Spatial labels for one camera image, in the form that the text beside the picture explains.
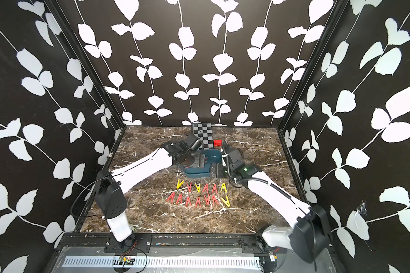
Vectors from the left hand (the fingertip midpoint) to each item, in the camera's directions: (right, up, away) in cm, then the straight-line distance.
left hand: (198, 160), depth 84 cm
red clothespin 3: (-14, -20, +4) cm, 25 cm away
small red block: (+11, +9, +28) cm, 32 cm away
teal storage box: (+7, 0, +22) cm, 24 cm away
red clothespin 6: (0, -21, +2) cm, 21 cm away
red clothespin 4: (-10, -20, +4) cm, 23 cm away
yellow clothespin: (-11, -14, +9) cm, 20 cm away
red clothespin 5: (-5, -21, +2) cm, 21 cm away
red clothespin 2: (+4, -15, +7) cm, 17 cm away
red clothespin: (-5, -15, +7) cm, 18 cm away
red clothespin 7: (+5, -21, +2) cm, 22 cm away
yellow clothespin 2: (0, -16, +7) cm, 17 cm away
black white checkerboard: (+1, +16, +31) cm, 35 cm away
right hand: (+9, -3, -2) cm, 10 cm away
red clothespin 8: (+8, -21, +4) cm, 23 cm away
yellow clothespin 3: (+15, -22, +2) cm, 26 cm away
